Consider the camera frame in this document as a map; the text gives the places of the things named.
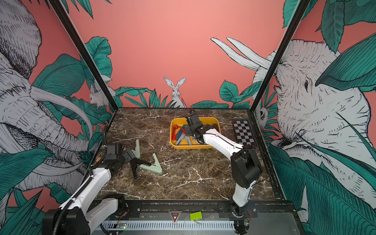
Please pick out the black white checkerboard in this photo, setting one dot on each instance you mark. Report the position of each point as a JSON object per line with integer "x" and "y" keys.
{"x": 243, "y": 132}

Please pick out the grey pliers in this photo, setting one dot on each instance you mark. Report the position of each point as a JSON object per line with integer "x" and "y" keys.
{"x": 186, "y": 138}

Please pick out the red plastic tool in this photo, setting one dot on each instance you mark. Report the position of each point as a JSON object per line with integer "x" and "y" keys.
{"x": 176, "y": 128}

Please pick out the yellow plastic storage tray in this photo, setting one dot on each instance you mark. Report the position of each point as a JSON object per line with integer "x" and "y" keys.
{"x": 195, "y": 145}

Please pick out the black pliers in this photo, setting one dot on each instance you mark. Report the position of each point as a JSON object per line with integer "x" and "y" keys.
{"x": 135, "y": 167}
{"x": 216, "y": 127}

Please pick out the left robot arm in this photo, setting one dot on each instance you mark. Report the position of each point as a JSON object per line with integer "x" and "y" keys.
{"x": 74, "y": 216}

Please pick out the black mounting rail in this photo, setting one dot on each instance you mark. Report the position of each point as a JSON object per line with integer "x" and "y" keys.
{"x": 225, "y": 208}

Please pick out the black frame post right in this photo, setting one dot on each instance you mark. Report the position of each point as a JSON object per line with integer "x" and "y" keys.
{"x": 295, "y": 20}

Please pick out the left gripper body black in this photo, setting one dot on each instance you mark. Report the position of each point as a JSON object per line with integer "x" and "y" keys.
{"x": 126, "y": 156}

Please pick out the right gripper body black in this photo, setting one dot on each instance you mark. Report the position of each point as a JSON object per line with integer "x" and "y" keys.
{"x": 188, "y": 132}

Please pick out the black frame post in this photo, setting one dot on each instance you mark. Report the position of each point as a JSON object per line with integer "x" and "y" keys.
{"x": 84, "y": 53}
{"x": 295, "y": 20}

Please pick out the green sticky note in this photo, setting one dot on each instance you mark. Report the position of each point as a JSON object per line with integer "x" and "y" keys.
{"x": 196, "y": 216}

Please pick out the black frame post left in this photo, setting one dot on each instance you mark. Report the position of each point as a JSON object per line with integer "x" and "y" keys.
{"x": 84, "y": 53}

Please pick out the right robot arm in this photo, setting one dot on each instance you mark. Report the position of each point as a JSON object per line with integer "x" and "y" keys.
{"x": 245, "y": 164}

